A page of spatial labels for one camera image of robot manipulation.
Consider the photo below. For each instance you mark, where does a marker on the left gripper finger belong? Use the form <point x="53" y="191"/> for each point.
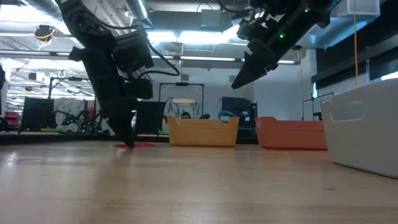
<point x="133" y="130"/>
<point x="121" y="130"/>

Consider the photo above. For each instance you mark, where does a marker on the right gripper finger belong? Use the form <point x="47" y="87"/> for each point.
<point x="248" y="68"/>
<point x="261" y="74"/>

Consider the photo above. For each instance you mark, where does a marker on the thin red rubber band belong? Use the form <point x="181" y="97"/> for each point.
<point x="144" y="145"/>

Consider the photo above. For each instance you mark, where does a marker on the blue rubber band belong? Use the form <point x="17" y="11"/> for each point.
<point x="224" y="113"/>

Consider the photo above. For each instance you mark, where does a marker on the black background robot arm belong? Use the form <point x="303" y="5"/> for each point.
<point x="81" y="121"/>

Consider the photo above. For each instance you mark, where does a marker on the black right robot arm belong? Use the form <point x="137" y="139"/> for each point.
<point x="323" y="9"/>

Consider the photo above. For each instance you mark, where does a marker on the black computer monitor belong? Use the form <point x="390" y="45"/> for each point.
<point x="37" y="112"/>
<point x="236" y="107"/>
<point x="152" y="116"/>

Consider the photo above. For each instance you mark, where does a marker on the long ceiling light strip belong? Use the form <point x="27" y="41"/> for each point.
<point x="205" y="58"/>

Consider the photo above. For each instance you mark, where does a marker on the silver cover sheet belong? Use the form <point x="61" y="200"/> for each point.
<point x="177" y="109"/>

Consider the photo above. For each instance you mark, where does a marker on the person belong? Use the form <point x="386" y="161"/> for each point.
<point x="186" y="115"/>

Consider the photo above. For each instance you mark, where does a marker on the thin black stand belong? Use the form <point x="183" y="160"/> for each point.
<point x="312" y="105"/>

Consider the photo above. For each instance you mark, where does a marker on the black chair headrest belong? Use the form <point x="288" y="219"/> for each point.
<point x="204" y="116"/>

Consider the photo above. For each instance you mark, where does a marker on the orange plastic basket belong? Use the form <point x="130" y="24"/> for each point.
<point x="289" y="135"/>

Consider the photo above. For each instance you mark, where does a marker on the yellow plastic basket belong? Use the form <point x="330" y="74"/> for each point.
<point x="202" y="133"/>

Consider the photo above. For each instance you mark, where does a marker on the yellow green flat object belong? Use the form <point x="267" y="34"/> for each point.
<point x="51" y="129"/>

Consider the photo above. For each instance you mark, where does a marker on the black ceiling device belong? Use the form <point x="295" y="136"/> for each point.
<point x="43" y="32"/>

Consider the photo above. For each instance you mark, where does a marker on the red storage box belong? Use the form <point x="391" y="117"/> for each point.
<point x="12" y="119"/>

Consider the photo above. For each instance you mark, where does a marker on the white plastic basket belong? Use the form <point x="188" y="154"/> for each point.
<point x="363" y="146"/>

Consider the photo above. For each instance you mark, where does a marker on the grey wall vent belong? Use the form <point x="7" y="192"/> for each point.
<point x="232" y="77"/>
<point x="184" y="77"/>

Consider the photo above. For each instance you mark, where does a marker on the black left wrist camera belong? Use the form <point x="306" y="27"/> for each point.
<point x="138" y="89"/>

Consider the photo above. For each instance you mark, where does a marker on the black gantry frame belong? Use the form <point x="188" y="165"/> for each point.
<point x="49" y="93"/>
<point x="203" y="99"/>

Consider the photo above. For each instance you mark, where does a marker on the round silver ventilation duct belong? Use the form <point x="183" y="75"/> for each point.
<point x="138" y="9"/>

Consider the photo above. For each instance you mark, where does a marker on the black aluminium table frame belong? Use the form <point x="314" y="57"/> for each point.
<point x="37" y="138"/>

